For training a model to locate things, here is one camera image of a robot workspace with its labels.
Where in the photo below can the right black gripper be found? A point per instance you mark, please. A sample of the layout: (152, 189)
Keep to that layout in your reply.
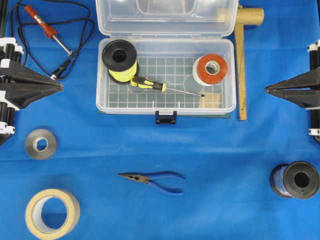
(310, 99)

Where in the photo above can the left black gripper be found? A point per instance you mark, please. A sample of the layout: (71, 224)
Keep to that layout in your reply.
(20, 86)

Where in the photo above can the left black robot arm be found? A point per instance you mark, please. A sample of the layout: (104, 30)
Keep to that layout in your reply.
(10, 49)

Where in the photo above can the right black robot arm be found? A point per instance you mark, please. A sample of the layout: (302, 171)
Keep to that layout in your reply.
(314, 62)

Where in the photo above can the yellow black screwdriver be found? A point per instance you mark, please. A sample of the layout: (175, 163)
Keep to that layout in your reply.
(145, 83)

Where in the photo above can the clear plastic toolbox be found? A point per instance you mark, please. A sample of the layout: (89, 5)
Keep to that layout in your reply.
(168, 35)

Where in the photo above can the red soldering iron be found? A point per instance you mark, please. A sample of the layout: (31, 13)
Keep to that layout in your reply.
(49, 31)

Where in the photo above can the grey tape roll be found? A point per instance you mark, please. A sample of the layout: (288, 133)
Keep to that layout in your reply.
(41, 144)

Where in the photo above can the wooden mallet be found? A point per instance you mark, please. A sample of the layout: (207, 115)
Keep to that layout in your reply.
(245, 16)

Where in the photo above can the small wooden block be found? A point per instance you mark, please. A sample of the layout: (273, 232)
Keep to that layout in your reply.
(211, 101)

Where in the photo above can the red tape roll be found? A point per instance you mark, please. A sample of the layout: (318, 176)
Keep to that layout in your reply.
(209, 69)

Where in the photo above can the beige masking tape roll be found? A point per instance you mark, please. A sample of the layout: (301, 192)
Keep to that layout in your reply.
(52, 213)

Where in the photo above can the blue wire spool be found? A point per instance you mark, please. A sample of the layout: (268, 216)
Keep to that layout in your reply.
(300, 180)

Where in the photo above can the yellow wire spool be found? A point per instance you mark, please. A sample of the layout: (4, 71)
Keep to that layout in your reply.
(120, 58)

